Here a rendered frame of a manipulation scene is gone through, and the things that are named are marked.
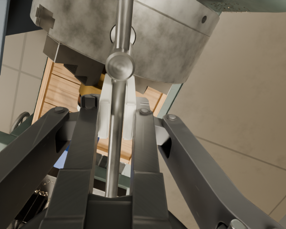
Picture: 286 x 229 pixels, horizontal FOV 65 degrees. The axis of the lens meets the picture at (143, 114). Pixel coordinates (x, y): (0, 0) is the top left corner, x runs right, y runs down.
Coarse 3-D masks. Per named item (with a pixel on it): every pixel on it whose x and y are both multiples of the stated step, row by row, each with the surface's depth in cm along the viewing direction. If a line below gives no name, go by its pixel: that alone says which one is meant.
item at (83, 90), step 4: (104, 68) 50; (104, 72) 50; (100, 76) 45; (104, 76) 45; (100, 80) 45; (100, 84) 45; (80, 88) 47; (84, 88) 46; (88, 88) 45; (92, 88) 44; (96, 88) 44; (100, 88) 45; (80, 92) 47; (84, 92) 46; (88, 92) 45; (92, 92) 45; (96, 92) 45; (100, 92) 45; (80, 96) 48
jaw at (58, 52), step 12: (48, 12) 32; (48, 24) 33; (48, 36) 35; (48, 48) 36; (60, 48) 35; (60, 60) 36; (72, 60) 37; (84, 60) 39; (72, 72) 40; (84, 72) 41; (96, 72) 43; (84, 84) 43; (96, 84) 45
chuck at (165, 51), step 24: (48, 0) 31; (72, 0) 29; (96, 0) 28; (72, 24) 30; (96, 24) 29; (144, 24) 29; (168, 24) 30; (72, 48) 31; (96, 48) 30; (144, 48) 31; (168, 48) 32; (192, 48) 35; (144, 72) 33; (168, 72) 35
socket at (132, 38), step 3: (114, 27) 29; (132, 27) 29; (111, 30) 29; (114, 30) 29; (132, 30) 29; (111, 33) 29; (114, 33) 29; (132, 33) 30; (111, 36) 30; (114, 36) 30; (132, 36) 30; (135, 36) 30; (111, 39) 30; (114, 39) 30; (132, 39) 30; (132, 42) 30
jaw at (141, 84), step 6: (138, 78) 45; (138, 84) 45; (144, 84) 45; (150, 84) 45; (156, 84) 45; (162, 84) 44; (168, 84) 44; (138, 90) 46; (144, 90) 46; (162, 90) 45; (168, 90) 45
